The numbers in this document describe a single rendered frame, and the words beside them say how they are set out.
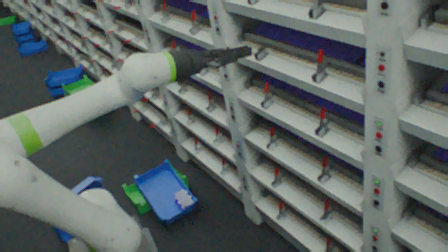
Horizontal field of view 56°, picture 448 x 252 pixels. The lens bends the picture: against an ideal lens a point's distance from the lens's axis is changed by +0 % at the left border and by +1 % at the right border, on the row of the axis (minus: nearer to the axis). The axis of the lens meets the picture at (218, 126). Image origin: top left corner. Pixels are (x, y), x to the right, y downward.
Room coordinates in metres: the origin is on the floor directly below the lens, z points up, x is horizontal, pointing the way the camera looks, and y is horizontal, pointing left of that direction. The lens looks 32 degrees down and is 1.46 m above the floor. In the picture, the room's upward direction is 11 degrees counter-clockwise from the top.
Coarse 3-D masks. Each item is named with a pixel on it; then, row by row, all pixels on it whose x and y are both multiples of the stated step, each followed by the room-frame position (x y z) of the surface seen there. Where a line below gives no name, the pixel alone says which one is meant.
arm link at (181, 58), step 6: (180, 48) 1.18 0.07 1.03; (174, 54) 1.14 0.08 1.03; (180, 54) 1.14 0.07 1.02; (186, 54) 1.15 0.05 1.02; (174, 60) 1.12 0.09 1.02; (180, 60) 1.12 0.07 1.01; (186, 60) 1.13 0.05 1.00; (180, 66) 1.11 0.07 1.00; (186, 66) 1.12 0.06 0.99; (180, 72) 1.11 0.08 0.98; (186, 72) 1.12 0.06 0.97; (180, 78) 1.12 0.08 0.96; (186, 78) 1.13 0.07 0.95; (180, 84) 1.15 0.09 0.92
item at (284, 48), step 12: (252, 36) 1.40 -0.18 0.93; (276, 48) 1.29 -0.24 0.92; (288, 48) 1.24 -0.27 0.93; (300, 48) 1.21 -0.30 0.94; (312, 60) 1.15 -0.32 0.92; (324, 60) 1.10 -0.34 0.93; (336, 60) 1.08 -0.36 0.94; (336, 72) 1.05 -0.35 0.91; (348, 72) 1.02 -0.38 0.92; (360, 72) 0.99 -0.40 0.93
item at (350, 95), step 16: (240, 32) 1.46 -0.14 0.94; (256, 48) 1.36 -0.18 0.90; (272, 48) 1.32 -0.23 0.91; (256, 64) 1.30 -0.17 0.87; (272, 64) 1.24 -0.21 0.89; (288, 64) 1.20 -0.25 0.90; (288, 80) 1.17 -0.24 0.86; (304, 80) 1.09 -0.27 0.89; (336, 80) 1.03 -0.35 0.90; (320, 96) 1.05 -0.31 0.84; (336, 96) 0.99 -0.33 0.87; (352, 96) 0.94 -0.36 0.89
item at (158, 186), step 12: (156, 168) 1.83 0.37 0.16; (168, 168) 1.85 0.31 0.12; (144, 180) 1.80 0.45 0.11; (156, 180) 1.80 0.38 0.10; (168, 180) 1.79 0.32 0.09; (180, 180) 1.74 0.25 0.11; (144, 192) 1.68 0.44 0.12; (156, 192) 1.73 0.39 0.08; (168, 192) 1.72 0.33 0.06; (156, 204) 1.66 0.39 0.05; (168, 204) 1.66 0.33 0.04; (156, 216) 1.60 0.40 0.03; (168, 216) 1.59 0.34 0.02; (180, 216) 1.58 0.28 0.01
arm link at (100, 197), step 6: (84, 192) 1.11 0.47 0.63; (90, 192) 1.09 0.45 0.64; (96, 192) 1.09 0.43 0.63; (102, 192) 1.09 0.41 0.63; (108, 192) 1.10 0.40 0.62; (84, 198) 1.07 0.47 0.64; (90, 198) 1.06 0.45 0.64; (96, 198) 1.06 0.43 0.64; (102, 198) 1.06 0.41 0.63; (108, 198) 1.06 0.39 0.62; (96, 204) 1.03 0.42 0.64; (102, 204) 1.02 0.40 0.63; (108, 204) 1.03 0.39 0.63; (114, 204) 1.03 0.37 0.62; (90, 246) 1.01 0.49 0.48
